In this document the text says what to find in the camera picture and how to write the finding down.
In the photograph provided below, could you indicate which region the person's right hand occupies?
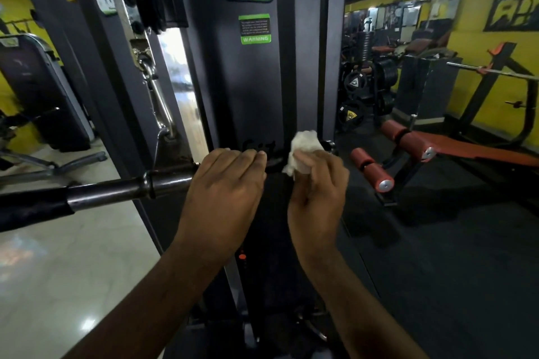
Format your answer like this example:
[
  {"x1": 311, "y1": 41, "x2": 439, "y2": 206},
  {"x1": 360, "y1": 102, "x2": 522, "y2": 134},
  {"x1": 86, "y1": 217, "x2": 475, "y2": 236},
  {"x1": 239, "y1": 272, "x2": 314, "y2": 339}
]
[{"x1": 287, "y1": 149, "x2": 350, "y2": 265}]

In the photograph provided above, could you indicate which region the person's left hand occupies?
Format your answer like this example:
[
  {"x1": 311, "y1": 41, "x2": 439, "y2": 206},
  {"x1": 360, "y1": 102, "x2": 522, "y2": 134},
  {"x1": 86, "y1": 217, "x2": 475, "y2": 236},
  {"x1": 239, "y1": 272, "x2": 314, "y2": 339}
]
[{"x1": 172, "y1": 148, "x2": 268, "y2": 265}]

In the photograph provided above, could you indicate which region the white cleaning wipe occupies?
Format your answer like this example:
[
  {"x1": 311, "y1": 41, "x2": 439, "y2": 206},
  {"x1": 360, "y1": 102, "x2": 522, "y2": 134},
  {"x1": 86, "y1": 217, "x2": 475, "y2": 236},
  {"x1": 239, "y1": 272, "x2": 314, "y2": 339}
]
[{"x1": 281, "y1": 130, "x2": 325, "y2": 181}]

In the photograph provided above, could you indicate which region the chrome black bar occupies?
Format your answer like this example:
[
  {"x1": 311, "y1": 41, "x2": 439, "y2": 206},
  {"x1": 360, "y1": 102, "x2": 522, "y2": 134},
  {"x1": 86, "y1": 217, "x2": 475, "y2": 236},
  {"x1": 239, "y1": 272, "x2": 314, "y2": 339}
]
[{"x1": 0, "y1": 139, "x2": 337, "y2": 233}]

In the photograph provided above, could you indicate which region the person's left forearm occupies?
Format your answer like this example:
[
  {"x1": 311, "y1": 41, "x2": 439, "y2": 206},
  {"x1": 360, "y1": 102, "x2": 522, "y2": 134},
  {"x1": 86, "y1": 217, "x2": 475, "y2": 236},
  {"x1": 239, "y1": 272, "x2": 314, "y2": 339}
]
[{"x1": 63, "y1": 241, "x2": 236, "y2": 359}]

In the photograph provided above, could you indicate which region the person's right forearm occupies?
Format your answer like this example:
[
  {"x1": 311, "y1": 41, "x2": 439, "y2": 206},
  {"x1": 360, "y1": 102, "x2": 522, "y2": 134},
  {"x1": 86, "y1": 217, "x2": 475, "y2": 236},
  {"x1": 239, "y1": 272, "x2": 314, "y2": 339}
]
[{"x1": 303, "y1": 245, "x2": 430, "y2": 359}]

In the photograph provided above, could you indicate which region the silver carabiner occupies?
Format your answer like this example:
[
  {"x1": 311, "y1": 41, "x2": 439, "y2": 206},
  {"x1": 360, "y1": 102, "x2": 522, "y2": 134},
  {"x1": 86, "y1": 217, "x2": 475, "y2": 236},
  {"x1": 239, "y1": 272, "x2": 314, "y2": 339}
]
[{"x1": 131, "y1": 46, "x2": 179, "y2": 141}]

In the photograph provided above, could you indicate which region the rack of weight plates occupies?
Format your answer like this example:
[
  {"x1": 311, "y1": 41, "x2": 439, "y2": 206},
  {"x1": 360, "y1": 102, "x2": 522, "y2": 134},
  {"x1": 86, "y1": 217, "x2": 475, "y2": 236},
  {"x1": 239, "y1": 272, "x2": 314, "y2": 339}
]
[{"x1": 336, "y1": 30, "x2": 400, "y2": 133}]

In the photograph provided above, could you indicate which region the dark grey cabinet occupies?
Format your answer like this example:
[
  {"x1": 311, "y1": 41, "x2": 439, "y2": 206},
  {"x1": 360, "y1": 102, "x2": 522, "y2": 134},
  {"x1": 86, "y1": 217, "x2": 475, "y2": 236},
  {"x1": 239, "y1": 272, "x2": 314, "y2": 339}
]
[{"x1": 392, "y1": 50, "x2": 464, "y2": 125}]

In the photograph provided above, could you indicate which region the maroon bench pad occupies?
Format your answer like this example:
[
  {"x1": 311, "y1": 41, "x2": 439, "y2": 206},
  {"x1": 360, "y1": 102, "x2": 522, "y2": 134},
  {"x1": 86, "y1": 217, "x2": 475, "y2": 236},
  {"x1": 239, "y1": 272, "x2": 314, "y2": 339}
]
[{"x1": 414, "y1": 130, "x2": 539, "y2": 168}]

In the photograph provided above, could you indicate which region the green warning label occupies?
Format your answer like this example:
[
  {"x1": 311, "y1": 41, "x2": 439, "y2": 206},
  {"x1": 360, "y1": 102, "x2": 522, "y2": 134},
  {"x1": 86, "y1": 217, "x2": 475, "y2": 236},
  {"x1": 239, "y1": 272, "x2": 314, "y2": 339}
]
[{"x1": 238, "y1": 13, "x2": 273, "y2": 45}]

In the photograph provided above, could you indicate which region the black orange bench press rack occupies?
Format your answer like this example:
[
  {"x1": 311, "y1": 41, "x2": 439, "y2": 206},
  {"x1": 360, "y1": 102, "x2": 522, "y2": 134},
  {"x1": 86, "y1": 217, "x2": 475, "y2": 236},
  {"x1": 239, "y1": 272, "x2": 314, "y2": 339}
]
[{"x1": 456, "y1": 42, "x2": 539, "y2": 149}]

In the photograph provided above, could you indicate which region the black padded machine shroud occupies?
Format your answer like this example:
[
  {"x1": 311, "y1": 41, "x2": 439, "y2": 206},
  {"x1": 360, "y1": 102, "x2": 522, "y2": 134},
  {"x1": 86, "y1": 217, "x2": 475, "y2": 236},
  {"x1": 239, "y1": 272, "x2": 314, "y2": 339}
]
[{"x1": 0, "y1": 33, "x2": 96, "y2": 153}]

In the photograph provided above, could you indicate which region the chrome barbell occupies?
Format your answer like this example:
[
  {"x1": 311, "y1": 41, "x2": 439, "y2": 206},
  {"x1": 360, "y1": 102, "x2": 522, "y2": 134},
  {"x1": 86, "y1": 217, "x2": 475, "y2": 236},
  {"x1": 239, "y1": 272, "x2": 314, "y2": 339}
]
[{"x1": 446, "y1": 61, "x2": 539, "y2": 82}]

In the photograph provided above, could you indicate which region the dark framed yellow window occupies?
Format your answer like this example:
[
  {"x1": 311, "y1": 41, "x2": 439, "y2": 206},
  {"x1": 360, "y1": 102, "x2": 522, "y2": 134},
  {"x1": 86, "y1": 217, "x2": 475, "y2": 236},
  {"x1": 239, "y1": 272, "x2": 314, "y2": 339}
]
[{"x1": 483, "y1": 0, "x2": 539, "y2": 33}]

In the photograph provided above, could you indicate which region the black weight machine frame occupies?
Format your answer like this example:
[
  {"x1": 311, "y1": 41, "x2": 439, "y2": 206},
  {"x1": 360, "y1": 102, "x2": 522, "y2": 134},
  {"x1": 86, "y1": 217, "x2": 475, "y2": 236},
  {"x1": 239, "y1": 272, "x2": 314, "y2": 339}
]
[{"x1": 4, "y1": 0, "x2": 350, "y2": 359}]

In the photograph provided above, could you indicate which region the grey leg machine frame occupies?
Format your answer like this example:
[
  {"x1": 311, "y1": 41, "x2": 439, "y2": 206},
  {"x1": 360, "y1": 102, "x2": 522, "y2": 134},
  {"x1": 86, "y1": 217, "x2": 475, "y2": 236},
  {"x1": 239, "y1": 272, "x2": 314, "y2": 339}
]
[{"x1": 0, "y1": 148, "x2": 109, "y2": 188}]

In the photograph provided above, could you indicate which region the frameless wall mirror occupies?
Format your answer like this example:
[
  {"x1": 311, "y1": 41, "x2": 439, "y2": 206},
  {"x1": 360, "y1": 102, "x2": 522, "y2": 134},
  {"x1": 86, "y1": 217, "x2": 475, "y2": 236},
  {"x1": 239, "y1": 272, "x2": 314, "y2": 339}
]
[{"x1": 343, "y1": 0, "x2": 465, "y2": 46}]

